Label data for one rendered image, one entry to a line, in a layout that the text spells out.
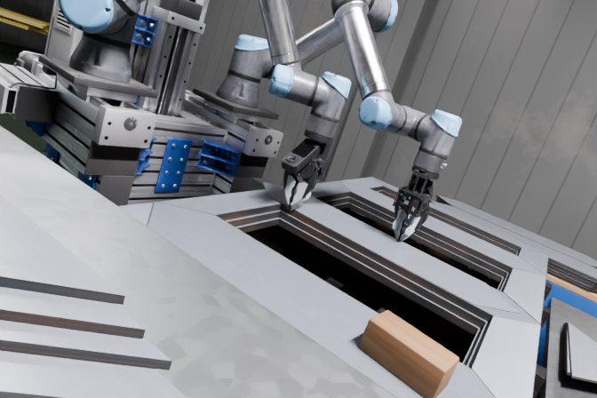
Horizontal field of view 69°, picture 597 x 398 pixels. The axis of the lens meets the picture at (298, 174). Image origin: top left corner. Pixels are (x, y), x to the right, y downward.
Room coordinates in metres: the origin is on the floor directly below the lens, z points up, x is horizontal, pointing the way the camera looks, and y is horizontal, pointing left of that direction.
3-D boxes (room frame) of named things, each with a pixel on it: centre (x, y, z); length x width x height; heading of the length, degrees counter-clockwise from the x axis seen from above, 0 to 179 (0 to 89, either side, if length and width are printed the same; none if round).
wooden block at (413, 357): (0.56, -0.23, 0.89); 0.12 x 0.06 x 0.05; 54
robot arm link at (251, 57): (1.55, 0.28, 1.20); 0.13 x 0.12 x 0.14; 135
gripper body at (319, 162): (1.12, -0.02, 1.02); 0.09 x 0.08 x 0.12; 152
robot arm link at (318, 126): (1.12, -0.01, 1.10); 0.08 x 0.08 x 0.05
